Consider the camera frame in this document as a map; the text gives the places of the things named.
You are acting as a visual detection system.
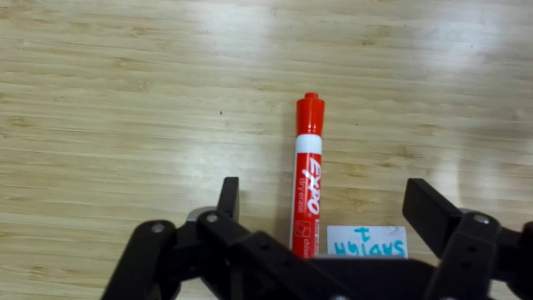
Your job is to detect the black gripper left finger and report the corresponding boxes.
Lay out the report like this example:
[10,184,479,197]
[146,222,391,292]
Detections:
[101,175,346,300]

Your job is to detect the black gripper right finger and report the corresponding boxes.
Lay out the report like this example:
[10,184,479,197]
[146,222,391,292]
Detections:
[401,177,533,300]

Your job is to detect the red Expo marker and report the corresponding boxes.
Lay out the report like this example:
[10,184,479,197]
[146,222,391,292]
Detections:
[288,92,326,260]

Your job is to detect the white red label sticker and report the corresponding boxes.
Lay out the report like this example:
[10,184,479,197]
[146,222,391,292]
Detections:
[324,224,409,260]

